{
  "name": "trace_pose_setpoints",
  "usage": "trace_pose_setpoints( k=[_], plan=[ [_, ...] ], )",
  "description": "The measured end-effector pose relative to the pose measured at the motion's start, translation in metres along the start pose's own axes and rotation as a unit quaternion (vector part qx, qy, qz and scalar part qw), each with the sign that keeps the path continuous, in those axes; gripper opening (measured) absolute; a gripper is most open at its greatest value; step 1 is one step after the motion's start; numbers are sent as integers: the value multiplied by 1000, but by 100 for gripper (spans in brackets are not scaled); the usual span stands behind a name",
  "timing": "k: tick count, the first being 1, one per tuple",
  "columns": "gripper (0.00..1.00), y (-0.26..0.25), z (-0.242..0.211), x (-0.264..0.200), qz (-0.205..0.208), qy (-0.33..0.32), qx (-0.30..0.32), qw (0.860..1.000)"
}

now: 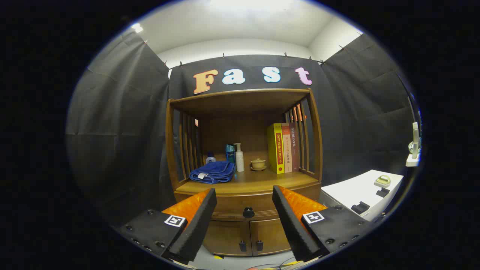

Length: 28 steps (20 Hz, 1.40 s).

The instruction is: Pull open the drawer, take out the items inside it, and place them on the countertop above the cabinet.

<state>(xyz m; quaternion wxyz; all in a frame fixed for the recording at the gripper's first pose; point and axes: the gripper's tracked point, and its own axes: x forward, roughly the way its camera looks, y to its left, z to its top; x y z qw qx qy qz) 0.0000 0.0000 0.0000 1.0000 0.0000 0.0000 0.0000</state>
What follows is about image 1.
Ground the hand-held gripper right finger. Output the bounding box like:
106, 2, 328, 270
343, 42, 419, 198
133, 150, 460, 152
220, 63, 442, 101
272, 185, 375, 262

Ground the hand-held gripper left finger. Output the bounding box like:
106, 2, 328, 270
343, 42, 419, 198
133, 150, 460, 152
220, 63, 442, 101
114, 188, 218, 263

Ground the wooden cabinet door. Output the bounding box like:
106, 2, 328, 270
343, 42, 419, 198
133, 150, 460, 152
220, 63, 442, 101
202, 220, 252, 257
249, 219, 291, 256

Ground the wooden countertop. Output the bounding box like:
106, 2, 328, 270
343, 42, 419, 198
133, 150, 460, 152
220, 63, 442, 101
176, 171, 319, 195

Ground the white drawer unit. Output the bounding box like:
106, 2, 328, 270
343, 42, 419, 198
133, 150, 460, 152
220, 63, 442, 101
321, 169, 404, 222

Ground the wooden cabinet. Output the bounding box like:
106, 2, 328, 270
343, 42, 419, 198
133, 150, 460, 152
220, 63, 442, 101
165, 88, 323, 257

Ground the blue folded towel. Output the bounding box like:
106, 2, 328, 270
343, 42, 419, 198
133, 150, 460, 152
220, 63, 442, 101
189, 161, 236, 185

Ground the cream orange book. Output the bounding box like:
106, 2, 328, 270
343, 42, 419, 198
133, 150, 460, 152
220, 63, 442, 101
281, 123, 293, 173

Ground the white pump bottle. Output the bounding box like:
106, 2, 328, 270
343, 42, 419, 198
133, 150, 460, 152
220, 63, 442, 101
234, 143, 245, 172

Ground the thick yellow book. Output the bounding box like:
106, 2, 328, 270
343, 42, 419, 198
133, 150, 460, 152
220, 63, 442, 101
267, 123, 285, 174

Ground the brown book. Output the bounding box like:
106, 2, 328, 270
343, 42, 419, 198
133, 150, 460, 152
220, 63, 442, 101
288, 122, 300, 172

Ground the white device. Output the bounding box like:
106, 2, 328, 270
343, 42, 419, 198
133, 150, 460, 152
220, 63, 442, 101
406, 122, 421, 167

